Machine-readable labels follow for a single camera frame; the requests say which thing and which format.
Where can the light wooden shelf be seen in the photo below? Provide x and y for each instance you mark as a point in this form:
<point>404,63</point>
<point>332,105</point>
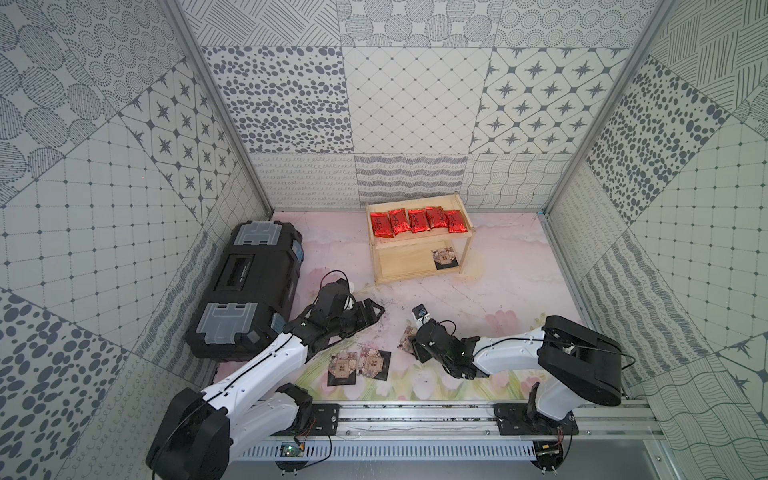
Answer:
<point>408,256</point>

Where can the black plastic toolbox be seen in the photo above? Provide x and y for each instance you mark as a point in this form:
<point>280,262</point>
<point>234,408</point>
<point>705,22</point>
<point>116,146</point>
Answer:
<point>250,294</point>

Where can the green circuit board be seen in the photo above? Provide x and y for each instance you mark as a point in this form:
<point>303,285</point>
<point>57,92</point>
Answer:
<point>291,450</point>

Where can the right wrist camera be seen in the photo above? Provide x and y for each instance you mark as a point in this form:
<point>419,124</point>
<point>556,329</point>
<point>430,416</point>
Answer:
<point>420,313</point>

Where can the brown patterned tea bag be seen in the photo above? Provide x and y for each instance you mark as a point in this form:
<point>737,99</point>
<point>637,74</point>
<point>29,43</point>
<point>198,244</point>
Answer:
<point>406,340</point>
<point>445,258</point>
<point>374,363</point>
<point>342,370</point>

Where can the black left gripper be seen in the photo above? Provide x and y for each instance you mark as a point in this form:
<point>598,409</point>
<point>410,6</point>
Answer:
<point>358,314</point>

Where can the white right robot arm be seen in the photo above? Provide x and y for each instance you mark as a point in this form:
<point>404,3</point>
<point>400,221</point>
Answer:
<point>583,366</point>

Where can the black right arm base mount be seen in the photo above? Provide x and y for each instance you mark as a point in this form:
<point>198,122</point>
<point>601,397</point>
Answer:
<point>517,419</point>

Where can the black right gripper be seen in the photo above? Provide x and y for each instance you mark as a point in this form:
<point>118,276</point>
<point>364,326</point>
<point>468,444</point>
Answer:
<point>420,352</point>

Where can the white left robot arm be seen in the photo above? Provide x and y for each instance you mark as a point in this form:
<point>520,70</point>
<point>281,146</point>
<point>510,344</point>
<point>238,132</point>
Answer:
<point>202,431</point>

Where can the red tea bag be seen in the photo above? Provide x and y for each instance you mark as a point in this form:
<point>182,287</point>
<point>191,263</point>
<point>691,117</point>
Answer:
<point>399,221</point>
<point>436,218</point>
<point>381,225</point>
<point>418,221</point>
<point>455,221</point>

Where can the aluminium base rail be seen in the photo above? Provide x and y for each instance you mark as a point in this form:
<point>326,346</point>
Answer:
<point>451,431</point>

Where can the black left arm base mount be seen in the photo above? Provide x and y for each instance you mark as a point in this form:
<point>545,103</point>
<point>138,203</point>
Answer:
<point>311,418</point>

